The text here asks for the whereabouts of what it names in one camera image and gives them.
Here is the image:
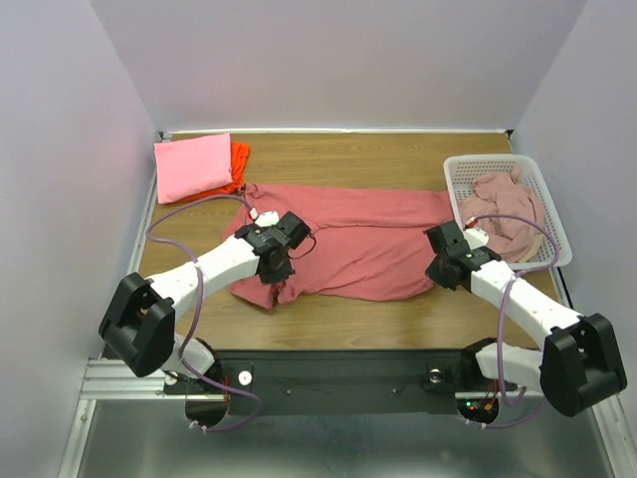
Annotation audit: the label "dusty red t shirt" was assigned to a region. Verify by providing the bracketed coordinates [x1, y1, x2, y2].
[229, 183, 453, 309]

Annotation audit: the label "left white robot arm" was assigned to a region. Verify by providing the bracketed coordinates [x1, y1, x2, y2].
[99, 211, 311, 392]

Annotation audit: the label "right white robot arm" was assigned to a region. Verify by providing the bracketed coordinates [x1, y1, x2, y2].
[426, 221, 627, 417]

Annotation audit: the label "pale pink clothes in basket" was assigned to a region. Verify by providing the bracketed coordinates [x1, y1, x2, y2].
[458, 168, 545, 263]

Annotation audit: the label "white plastic laundry basket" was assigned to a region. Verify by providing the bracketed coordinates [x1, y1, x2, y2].
[443, 153, 572, 270]

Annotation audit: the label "folded orange t shirt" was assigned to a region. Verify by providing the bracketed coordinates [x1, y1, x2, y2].
[178, 141, 250, 203]

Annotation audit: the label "folded light pink t shirt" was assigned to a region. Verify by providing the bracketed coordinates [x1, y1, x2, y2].
[154, 133, 232, 204]

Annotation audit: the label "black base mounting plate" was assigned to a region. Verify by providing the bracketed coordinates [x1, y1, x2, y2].
[163, 348, 519, 417]

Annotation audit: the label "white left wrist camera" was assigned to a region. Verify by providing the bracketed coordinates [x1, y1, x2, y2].
[249, 208, 280, 227]

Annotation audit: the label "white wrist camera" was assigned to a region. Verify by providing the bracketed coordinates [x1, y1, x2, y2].
[249, 208, 280, 227]
[462, 219, 489, 250]

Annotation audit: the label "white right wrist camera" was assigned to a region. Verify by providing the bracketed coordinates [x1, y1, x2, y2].
[462, 219, 489, 250]

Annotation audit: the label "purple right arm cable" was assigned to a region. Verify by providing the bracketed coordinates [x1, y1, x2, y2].
[462, 213, 561, 429]

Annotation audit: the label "aluminium frame rail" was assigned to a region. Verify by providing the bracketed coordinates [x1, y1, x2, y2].
[57, 143, 621, 478]

